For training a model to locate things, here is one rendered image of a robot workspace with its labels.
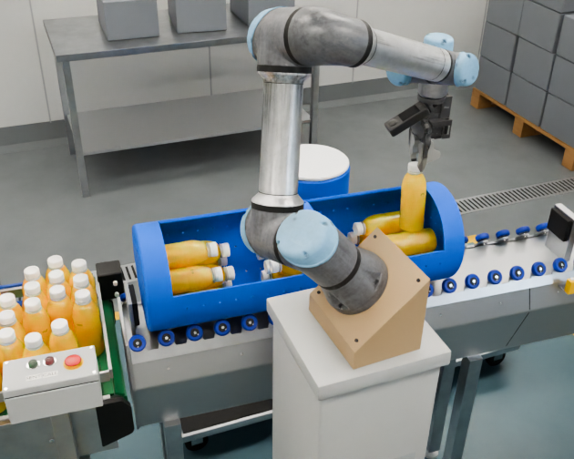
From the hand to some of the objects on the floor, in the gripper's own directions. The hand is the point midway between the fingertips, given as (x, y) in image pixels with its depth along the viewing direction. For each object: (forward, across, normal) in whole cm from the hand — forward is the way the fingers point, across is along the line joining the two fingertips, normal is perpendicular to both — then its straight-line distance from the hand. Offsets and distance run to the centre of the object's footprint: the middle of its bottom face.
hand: (415, 164), depth 198 cm
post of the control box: (+132, -30, +100) cm, 168 cm away
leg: (+132, -8, +73) cm, 151 cm away
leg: (+132, +6, -26) cm, 135 cm away
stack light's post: (+133, +35, +118) cm, 181 cm away
